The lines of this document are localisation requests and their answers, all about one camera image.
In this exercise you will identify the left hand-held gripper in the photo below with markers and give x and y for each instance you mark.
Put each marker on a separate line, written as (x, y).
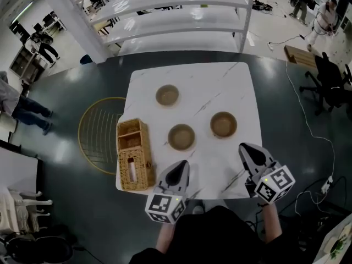
(167, 205)

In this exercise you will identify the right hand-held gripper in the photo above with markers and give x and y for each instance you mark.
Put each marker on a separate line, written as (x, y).
(270, 181)

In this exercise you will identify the small brown bowl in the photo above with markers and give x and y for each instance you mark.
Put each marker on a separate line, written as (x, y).
(167, 95)

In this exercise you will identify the person's right forearm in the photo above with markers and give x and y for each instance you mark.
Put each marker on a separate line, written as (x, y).
(270, 224)

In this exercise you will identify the person's left forearm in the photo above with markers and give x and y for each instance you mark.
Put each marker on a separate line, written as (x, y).
(166, 238)

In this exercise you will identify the stack of white chairs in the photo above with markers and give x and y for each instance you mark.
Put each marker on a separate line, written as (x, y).
(19, 209)

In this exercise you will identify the wicker tissue box basket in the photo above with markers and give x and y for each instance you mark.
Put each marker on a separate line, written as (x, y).
(136, 172)

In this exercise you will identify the white power strip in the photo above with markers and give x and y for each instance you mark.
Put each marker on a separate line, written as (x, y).
(327, 184)

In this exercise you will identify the person's black clothing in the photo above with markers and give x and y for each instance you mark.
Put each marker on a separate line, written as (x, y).
(214, 238)

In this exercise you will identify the white tray with greens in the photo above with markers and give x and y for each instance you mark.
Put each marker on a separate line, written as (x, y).
(336, 242)

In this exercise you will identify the black office chair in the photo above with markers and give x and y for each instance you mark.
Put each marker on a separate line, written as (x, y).
(331, 84)

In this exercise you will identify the black round seat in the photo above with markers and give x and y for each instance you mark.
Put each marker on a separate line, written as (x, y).
(46, 247)

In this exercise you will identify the wooden pallet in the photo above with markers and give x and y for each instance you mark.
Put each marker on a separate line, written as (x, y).
(301, 56)

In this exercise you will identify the white side table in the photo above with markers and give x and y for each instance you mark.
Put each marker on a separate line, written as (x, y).
(16, 166)

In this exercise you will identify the white metal shelf rack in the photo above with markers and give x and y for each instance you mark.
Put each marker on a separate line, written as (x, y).
(176, 18)

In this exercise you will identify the grey cabinet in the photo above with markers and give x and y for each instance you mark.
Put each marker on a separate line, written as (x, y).
(26, 65)

